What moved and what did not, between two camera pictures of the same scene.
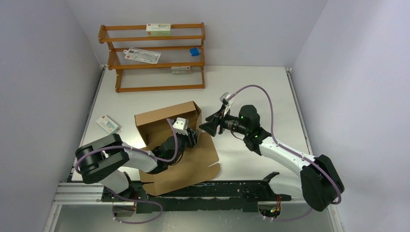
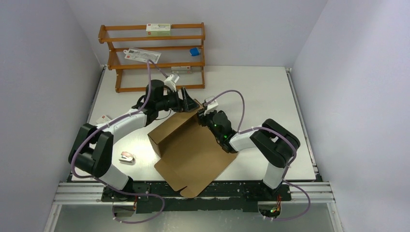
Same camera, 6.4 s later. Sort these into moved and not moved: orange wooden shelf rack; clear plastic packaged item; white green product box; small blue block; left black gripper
Moved: left black gripper
Not moved: clear plastic packaged item; small blue block; white green product box; orange wooden shelf rack
